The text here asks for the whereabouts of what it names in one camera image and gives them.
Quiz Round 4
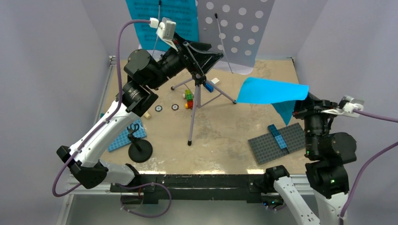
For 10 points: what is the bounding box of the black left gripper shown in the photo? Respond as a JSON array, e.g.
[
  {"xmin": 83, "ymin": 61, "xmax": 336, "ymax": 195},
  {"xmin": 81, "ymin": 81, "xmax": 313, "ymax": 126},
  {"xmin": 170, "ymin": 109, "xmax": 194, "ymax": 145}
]
[{"xmin": 147, "ymin": 31, "xmax": 222, "ymax": 90}]

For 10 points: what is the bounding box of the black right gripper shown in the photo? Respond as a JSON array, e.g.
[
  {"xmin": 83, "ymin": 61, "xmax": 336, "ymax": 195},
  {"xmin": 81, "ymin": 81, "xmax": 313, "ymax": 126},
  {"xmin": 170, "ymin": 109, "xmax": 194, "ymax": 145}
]
[{"xmin": 291, "ymin": 85, "xmax": 340, "ymax": 155}]

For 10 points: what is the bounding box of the teal sheet music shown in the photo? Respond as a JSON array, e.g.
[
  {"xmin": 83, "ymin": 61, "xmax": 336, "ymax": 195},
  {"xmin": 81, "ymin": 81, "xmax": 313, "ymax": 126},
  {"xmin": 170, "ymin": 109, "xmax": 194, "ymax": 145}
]
[
  {"xmin": 126, "ymin": 0, "xmax": 199, "ymax": 51},
  {"xmin": 236, "ymin": 77, "xmax": 309, "ymax": 125}
]

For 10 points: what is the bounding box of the cream microphone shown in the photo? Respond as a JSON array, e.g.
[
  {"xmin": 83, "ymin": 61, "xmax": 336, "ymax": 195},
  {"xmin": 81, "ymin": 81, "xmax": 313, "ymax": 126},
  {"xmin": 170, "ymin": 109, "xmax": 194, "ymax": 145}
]
[{"xmin": 144, "ymin": 112, "xmax": 152, "ymax": 120}]

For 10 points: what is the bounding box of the black microphone desk stand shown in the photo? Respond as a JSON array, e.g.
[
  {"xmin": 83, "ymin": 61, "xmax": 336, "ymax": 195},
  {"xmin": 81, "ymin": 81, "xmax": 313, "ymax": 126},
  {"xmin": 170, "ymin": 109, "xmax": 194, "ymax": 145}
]
[{"xmin": 127, "ymin": 124, "xmax": 153, "ymax": 163}]

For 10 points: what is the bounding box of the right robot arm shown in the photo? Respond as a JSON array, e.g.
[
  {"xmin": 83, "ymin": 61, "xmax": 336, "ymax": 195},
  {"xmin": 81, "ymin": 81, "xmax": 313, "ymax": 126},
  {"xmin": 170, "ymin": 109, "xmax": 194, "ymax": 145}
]
[{"xmin": 259, "ymin": 93, "xmax": 364, "ymax": 225}]

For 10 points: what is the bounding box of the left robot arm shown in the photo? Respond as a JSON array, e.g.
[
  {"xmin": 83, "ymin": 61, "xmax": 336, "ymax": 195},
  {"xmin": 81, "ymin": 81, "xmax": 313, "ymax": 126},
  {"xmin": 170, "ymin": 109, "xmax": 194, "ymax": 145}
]
[{"xmin": 57, "ymin": 41, "xmax": 223, "ymax": 192}]

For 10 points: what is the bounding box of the blue white brick stack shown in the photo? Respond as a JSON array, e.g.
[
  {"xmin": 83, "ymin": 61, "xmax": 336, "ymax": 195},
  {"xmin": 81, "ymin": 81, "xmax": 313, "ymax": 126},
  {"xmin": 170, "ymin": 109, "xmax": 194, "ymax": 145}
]
[{"xmin": 205, "ymin": 78, "xmax": 220, "ymax": 93}]

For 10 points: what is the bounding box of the colourful toy brick car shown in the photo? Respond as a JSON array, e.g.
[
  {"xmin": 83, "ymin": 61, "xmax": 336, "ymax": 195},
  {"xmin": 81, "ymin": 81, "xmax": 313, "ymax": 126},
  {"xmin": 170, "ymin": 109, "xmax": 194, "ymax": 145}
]
[{"xmin": 183, "ymin": 90, "xmax": 193, "ymax": 109}]

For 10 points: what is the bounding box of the light blue brick plate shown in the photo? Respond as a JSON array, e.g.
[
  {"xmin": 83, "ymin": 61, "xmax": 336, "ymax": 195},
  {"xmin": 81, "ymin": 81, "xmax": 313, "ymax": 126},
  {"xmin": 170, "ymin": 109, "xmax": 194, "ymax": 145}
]
[{"xmin": 275, "ymin": 135, "xmax": 287, "ymax": 149}]

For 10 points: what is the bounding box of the dark blue brick plate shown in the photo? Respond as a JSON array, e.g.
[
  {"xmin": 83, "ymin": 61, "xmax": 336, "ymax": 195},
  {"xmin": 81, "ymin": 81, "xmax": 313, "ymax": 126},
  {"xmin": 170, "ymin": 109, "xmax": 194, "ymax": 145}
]
[{"xmin": 268, "ymin": 124, "xmax": 281, "ymax": 138}]

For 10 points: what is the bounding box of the grey brick baseplate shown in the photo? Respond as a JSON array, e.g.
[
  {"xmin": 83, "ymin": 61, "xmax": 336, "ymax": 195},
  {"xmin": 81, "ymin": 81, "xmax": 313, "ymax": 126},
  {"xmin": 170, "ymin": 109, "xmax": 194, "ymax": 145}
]
[{"xmin": 248, "ymin": 123, "xmax": 305, "ymax": 165}]

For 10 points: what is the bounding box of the light blue brick baseplate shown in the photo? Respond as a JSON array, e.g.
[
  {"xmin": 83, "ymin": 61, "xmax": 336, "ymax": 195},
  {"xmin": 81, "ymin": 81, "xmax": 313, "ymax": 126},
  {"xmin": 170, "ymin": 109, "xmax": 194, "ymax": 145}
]
[{"xmin": 107, "ymin": 119, "xmax": 147, "ymax": 152}]

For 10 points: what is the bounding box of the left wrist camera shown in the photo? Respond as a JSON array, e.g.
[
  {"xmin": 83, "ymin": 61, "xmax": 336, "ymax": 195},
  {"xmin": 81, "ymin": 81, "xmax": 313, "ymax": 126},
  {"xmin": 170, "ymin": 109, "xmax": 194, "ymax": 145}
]
[{"xmin": 149, "ymin": 17, "xmax": 178, "ymax": 52}]

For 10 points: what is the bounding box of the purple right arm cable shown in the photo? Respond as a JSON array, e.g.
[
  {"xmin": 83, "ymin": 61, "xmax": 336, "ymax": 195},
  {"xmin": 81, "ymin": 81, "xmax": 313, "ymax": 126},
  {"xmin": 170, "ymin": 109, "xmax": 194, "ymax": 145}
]
[{"xmin": 339, "ymin": 110, "xmax": 398, "ymax": 225}]

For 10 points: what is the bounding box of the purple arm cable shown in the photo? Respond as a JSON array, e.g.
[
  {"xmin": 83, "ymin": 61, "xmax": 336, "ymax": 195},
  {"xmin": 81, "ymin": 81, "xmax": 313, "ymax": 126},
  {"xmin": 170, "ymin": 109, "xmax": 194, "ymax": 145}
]
[
  {"xmin": 52, "ymin": 19, "xmax": 153, "ymax": 198},
  {"xmin": 339, "ymin": 110, "xmax": 398, "ymax": 225}
]

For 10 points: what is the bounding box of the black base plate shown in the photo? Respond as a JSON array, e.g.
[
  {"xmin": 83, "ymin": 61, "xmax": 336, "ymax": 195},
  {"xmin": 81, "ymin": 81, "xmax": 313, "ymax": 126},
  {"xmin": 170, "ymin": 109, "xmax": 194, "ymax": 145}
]
[{"xmin": 110, "ymin": 174, "xmax": 284, "ymax": 208}]

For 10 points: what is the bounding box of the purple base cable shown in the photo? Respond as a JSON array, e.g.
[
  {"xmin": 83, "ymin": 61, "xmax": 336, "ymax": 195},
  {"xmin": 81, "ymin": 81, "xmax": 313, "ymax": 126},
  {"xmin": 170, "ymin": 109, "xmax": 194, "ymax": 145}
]
[{"xmin": 115, "ymin": 181, "xmax": 172, "ymax": 218}]

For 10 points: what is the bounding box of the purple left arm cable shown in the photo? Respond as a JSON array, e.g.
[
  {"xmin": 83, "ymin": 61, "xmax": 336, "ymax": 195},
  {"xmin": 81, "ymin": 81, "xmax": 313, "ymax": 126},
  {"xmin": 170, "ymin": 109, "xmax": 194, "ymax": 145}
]
[{"xmin": 52, "ymin": 19, "xmax": 153, "ymax": 198}]

